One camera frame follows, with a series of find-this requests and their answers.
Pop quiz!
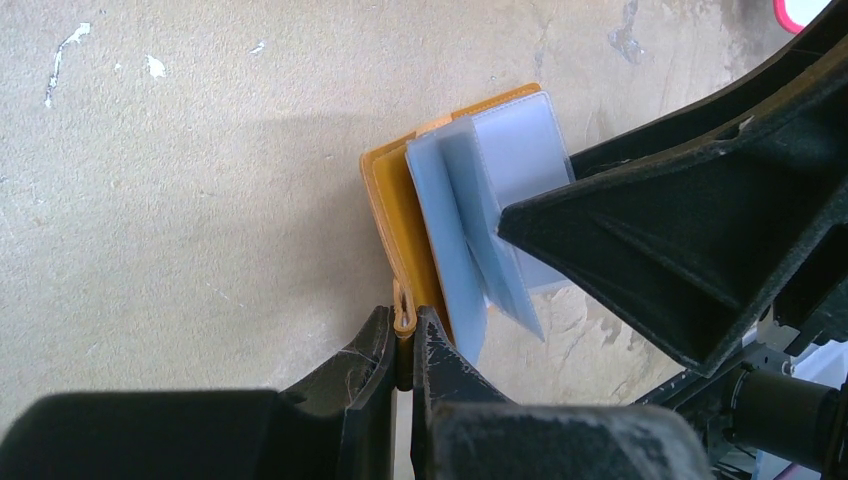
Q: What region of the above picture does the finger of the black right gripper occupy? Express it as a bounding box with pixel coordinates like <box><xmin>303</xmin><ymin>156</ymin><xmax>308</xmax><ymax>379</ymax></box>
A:
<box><xmin>571</xmin><ymin>0</ymin><xmax>847</xmax><ymax>179</ymax></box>

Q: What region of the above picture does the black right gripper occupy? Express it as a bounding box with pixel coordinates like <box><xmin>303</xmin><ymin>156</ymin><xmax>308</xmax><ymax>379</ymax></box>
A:
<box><xmin>498</xmin><ymin>41</ymin><xmax>847</xmax><ymax>479</ymax></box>

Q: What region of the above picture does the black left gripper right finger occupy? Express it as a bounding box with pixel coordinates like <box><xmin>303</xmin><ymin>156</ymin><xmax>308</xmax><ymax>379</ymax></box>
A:
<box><xmin>410</xmin><ymin>307</ymin><xmax>712</xmax><ymax>479</ymax></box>

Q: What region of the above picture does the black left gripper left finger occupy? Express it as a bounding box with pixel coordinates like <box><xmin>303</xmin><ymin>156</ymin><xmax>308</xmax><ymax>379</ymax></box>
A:
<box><xmin>1</xmin><ymin>306</ymin><xmax>396</xmax><ymax>479</ymax></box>

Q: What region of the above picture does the white board with pink frame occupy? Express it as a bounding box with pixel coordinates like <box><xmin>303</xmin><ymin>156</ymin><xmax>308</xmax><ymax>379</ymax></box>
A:
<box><xmin>772</xmin><ymin>0</ymin><xmax>830</xmax><ymax>34</ymax></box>

